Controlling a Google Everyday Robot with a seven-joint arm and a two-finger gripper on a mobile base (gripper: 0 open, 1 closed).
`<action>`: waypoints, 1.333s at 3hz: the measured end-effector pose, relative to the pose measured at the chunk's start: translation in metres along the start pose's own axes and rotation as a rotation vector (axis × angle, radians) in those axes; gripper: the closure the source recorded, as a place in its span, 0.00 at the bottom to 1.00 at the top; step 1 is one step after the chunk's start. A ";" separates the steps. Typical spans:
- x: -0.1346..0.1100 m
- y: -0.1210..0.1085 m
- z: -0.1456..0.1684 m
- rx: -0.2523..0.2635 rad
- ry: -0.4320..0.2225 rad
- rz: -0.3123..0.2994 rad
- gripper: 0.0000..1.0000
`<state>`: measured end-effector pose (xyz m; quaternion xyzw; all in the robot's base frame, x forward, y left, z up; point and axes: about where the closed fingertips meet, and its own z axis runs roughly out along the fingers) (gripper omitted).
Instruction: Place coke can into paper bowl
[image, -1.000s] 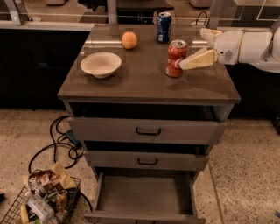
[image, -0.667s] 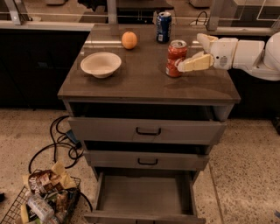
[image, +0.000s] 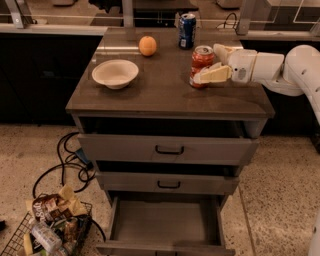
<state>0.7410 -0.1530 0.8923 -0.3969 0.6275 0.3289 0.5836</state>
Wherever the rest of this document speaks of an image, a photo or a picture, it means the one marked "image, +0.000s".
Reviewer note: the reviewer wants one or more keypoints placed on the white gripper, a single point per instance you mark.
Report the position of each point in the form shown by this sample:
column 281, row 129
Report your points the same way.
column 242, row 65

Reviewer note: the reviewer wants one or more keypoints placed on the red coke can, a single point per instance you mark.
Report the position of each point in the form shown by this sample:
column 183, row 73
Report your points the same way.
column 202, row 57

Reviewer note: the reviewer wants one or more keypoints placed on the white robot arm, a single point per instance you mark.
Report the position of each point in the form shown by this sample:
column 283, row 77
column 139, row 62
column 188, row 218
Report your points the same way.
column 280, row 191

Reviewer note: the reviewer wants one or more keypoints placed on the blue pepsi can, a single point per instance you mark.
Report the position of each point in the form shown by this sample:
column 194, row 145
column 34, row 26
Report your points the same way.
column 187, row 29

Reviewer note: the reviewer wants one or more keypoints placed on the white paper bowl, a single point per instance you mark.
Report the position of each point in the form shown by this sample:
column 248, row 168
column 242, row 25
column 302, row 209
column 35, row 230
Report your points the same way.
column 115, row 74

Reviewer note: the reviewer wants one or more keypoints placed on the orange fruit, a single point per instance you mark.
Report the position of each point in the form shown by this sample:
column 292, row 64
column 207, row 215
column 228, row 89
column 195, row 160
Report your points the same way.
column 147, row 46

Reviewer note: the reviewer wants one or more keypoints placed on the grey drawer cabinet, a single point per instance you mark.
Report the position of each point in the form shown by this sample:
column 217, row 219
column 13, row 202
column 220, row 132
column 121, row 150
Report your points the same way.
column 161, row 102

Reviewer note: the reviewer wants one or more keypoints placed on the top drawer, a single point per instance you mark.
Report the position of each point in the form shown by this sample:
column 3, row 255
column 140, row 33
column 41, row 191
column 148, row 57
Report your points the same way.
column 168, row 149

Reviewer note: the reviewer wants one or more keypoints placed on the middle drawer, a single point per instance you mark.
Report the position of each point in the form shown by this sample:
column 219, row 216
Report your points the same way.
column 167, row 183

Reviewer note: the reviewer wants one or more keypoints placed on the open bottom drawer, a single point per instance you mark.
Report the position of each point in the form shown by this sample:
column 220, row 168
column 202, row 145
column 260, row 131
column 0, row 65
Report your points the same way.
column 172, row 226

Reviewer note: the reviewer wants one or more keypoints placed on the brown snack bag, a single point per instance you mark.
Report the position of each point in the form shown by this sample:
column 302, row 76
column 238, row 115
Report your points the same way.
column 52, row 207

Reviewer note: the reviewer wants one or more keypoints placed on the clear plastic bottle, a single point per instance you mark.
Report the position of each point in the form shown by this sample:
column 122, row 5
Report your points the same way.
column 46, row 237

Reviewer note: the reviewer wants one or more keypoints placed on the yellow sponge in basket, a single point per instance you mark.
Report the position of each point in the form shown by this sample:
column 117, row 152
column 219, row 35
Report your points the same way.
column 27, row 244

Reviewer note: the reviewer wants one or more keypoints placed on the wire basket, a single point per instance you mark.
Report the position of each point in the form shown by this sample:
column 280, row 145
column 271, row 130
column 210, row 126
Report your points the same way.
column 16, row 241

